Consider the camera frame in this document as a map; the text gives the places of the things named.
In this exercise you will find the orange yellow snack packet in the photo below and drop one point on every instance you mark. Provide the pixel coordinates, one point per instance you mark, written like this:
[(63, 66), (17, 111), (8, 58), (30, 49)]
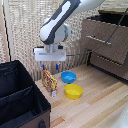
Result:
[(49, 81)]

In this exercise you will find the black fabric storage box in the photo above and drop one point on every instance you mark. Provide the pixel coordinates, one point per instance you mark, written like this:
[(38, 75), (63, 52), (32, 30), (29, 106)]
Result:
[(20, 96)]

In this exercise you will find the yellow bowl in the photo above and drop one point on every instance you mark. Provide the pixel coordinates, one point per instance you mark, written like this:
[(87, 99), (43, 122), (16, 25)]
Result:
[(73, 91)]

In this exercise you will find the blue bowl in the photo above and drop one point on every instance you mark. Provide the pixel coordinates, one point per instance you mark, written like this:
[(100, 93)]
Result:
[(68, 77)]

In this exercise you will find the dark wooden drawer cabinet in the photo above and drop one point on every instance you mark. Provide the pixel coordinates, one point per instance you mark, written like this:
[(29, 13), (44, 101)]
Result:
[(89, 61)]

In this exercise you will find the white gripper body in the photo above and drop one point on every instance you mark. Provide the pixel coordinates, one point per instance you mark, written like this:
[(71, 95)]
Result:
[(50, 54)]

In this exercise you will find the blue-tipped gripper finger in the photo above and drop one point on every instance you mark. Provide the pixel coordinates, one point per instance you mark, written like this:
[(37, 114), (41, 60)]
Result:
[(43, 66), (57, 66)]

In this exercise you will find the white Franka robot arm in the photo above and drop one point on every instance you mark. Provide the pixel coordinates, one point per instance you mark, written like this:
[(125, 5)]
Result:
[(55, 30)]

